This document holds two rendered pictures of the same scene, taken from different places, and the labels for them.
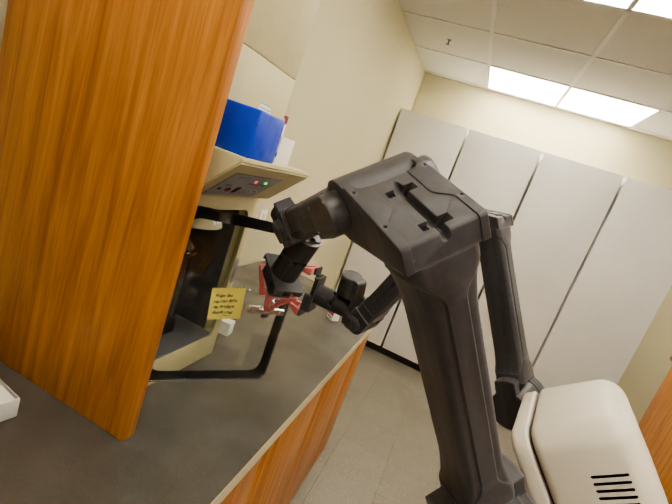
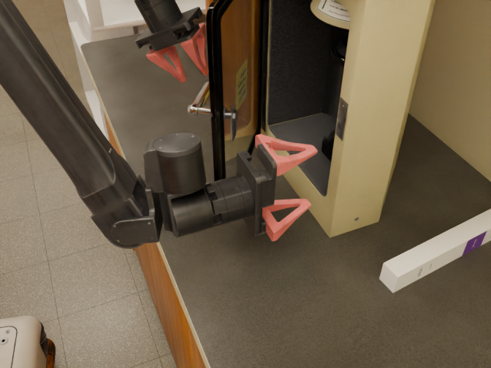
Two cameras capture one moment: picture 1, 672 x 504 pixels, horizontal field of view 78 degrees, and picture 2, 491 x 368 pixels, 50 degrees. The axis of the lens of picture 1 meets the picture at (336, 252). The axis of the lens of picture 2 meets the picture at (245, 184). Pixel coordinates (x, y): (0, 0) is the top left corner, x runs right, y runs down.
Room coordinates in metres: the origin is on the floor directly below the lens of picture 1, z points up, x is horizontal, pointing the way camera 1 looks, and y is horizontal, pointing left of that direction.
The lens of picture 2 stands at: (1.51, -0.31, 1.67)
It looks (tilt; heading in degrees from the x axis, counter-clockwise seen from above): 41 degrees down; 141
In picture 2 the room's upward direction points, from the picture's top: straight up
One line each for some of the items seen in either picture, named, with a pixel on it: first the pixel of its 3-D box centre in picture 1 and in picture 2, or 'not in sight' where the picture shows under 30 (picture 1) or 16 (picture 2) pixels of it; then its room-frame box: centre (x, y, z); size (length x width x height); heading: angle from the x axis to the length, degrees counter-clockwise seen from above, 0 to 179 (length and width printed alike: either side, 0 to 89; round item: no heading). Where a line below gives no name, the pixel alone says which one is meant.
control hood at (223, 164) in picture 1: (252, 180); not in sight; (0.91, 0.22, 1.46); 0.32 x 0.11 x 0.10; 164
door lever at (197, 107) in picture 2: (263, 307); (210, 100); (0.88, 0.11, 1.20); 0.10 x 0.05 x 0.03; 127
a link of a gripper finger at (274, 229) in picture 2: (297, 297); (280, 204); (1.12, 0.06, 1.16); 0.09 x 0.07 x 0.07; 74
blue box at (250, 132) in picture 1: (246, 131); not in sight; (0.83, 0.25, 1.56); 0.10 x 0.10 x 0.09; 74
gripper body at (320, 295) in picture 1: (323, 296); (232, 198); (1.10, -0.01, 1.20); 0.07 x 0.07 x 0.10; 74
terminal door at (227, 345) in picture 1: (228, 302); (240, 85); (0.86, 0.19, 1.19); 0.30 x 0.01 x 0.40; 127
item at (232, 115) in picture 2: not in sight; (230, 123); (0.94, 0.11, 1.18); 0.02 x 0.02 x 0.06; 37
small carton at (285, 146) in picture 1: (276, 149); not in sight; (0.96, 0.21, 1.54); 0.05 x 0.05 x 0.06; 65
